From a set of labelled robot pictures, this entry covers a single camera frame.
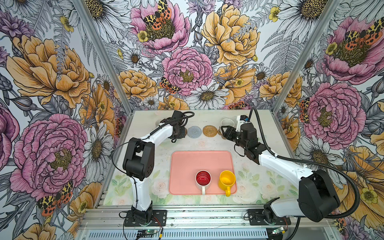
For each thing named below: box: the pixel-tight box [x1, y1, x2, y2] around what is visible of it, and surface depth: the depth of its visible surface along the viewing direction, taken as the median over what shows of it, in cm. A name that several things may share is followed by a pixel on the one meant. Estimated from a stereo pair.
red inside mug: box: [195, 170, 212, 195], surface depth 83 cm
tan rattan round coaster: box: [202, 125, 218, 138], surface depth 111 cm
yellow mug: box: [218, 170, 236, 197], surface depth 81 cm
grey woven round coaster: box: [187, 125, 202, 139], surface depth 111 cm
